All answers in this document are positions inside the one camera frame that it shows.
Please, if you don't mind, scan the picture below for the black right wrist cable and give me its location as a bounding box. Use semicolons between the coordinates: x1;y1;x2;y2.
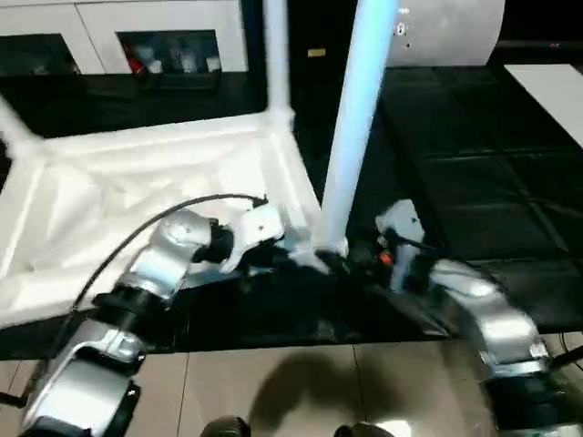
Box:
390;233;439;252

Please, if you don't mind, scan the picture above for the grey printed cushion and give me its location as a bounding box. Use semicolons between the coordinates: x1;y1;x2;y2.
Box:
382;0;506;69

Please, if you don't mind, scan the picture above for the black folding stand frame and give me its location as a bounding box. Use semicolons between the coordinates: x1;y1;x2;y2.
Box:
549;347;583;369

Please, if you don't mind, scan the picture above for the dark left robot foot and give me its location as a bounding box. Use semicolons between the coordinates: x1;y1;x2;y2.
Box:
202;414;252;437

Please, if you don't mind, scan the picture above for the white plastic table top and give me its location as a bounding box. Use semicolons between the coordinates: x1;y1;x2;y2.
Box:
0;111;352;331

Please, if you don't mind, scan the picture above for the white flat board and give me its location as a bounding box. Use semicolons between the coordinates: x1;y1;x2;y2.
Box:
503;63;583;149

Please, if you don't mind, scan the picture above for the red box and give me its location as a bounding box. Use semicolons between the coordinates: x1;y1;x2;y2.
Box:
126;45;144;75

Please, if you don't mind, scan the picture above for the white plastic table leg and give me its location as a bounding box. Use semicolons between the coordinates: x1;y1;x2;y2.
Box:
312;0;402;256
263;0;295;122
0;95;45;158

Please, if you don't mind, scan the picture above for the white glass-door cabinet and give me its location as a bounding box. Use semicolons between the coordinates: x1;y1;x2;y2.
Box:
0;0;250;76

